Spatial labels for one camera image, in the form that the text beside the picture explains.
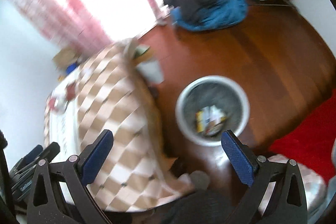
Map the brown chocolate wrapper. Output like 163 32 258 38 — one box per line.
66 83 76 101

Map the blue round container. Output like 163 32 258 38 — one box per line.
66 63 77 75

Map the brown paper bag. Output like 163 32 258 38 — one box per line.
52 47 80 70

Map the grey slipper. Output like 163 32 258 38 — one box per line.
190 170 210 190

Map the checkered brown bed quilt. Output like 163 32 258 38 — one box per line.
43 37 200 213

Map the white round trash bin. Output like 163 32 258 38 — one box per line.
175 76 250 147

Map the red blanket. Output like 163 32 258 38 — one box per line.
268 91 336 183

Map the red crushed soda can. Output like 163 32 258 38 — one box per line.
48 97 68 114

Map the blue sleeping bag pile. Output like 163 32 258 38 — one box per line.
170 0 248 32

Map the orange yellow snack bag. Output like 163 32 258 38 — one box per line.
195 105 228 136

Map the blue white milk carton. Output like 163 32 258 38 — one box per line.
202 105 226 129

